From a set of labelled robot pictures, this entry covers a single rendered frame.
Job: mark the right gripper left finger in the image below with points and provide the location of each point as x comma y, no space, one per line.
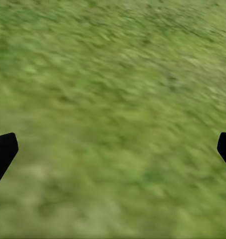
8,150

